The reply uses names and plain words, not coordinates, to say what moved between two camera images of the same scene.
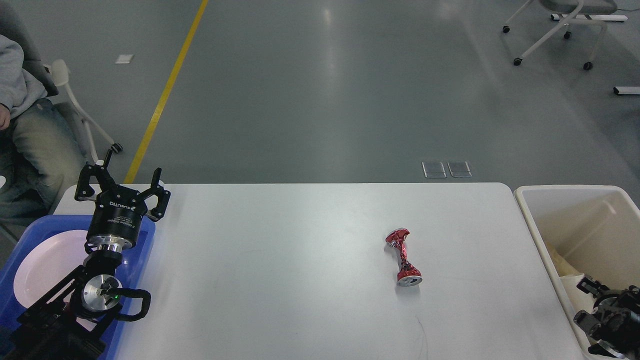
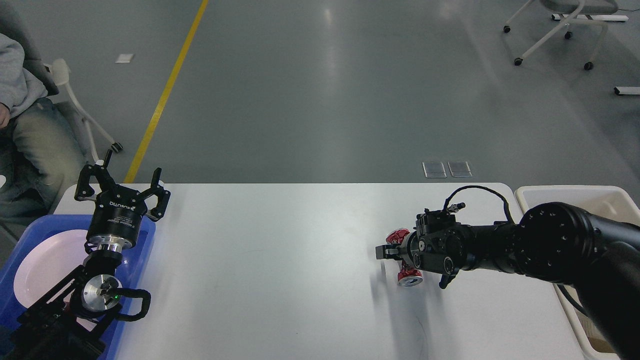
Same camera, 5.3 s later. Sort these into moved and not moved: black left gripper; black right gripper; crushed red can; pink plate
Moved: black right gripper
Not moved: black left gripper; crushed red can; pink plate
